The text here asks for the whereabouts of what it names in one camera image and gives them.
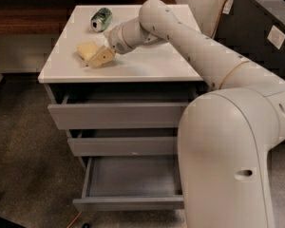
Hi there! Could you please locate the yellow sponge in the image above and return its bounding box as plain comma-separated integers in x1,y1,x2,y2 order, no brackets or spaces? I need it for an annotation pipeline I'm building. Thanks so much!
77,41,99,64

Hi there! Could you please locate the white paper label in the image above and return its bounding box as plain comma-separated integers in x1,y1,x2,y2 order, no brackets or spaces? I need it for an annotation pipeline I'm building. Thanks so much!
267,26,285,49

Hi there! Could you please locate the grey middle drawer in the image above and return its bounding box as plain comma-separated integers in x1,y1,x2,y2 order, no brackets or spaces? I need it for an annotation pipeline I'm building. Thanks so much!
67,128,178,157

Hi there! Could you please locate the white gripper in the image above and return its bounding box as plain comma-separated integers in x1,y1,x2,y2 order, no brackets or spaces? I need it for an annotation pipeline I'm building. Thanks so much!
87,26,128,67

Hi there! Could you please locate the grey top drawer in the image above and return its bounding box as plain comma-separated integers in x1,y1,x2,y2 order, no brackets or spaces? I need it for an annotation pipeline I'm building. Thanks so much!
48,84,195,130

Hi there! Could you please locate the grey drawer cabinet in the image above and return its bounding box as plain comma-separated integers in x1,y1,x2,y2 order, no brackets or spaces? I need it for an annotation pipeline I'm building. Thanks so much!
37,4,222,176

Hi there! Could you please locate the dark grey counter cabinet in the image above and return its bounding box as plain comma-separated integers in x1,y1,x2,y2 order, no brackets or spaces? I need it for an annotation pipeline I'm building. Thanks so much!
215,0,285,79

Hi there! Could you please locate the brown wooden bench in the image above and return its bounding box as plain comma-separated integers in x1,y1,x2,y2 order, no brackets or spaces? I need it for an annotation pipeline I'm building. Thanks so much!
0,0,177,36

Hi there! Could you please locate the grey bottom drawer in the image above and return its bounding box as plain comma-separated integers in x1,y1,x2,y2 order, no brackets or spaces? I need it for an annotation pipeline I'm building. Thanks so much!
73,156,183,211

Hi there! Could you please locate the grey drawer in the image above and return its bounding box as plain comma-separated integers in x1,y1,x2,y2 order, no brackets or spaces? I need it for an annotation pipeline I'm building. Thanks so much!
73,156,183,211
67,128,178,157
48,84,195,130

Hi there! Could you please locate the white cable tag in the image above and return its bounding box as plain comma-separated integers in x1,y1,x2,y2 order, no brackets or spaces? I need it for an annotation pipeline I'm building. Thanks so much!
222,0,234,14

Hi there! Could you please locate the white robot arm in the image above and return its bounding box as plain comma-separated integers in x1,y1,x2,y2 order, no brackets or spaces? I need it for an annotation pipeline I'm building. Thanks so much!
105,0,285,228

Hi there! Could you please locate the green soda can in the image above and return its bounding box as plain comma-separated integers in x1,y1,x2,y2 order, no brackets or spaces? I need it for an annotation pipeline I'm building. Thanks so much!
90,8,112,32

